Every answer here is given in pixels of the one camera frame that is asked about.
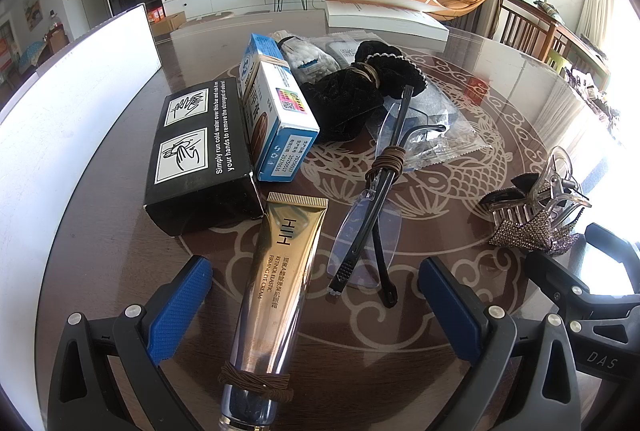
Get gold cream tube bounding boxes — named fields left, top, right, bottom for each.
left=217, top=192, right=330, bottom=431

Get clear plastic packet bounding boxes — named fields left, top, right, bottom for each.
left=365, top=86, right=493, bottom=172

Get white storage box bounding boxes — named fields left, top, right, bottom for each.
left=0, top=2, right=163, bottom=352

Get brown hair tie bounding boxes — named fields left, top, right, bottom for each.
left=367, top=147, right=407, bottom=179
left=218, top=361, right=292, bottom=396

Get cardboard boxes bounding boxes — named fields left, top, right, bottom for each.
left=150, top=6, right=187, bottom=37

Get black cardboard box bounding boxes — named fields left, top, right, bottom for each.
left=143, top=81, right=266, bottom=237

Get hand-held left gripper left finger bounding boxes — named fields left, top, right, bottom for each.
left=47, top=255, right=236, bottom=431

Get blue and white medicine box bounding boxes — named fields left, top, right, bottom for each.
left=239, top=34, right=321, bottom=182

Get black velvet hair bow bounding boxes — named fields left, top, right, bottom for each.
left=302, top=40, right=428, bottom=143

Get wooden chair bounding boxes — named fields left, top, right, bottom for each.
left=496, top=0, right=556, bottom=57

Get cotton swab pack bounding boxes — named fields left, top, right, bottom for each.
left=270, top=30, right=341, bottom=84

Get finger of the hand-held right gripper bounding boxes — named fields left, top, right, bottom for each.
left=584, top=222, right=640, bottom=284
left=524, top=253, right=596, bottom=317

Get white book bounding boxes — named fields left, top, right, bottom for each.
left=322, top=0, right=449, bottom=43

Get rimless eyeglasses with black temples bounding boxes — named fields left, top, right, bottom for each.
left=327, top=84, right=446, bottom=309

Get small clear plastic sachet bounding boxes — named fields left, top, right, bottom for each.
left=325, top=31, right=381, bottom=67

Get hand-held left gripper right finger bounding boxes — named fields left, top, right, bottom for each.
left=418, top=256, right=583, bottom=431

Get rhinestone hair claw clip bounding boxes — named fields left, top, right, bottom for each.
left=479, top=146, right=593, bottom=257

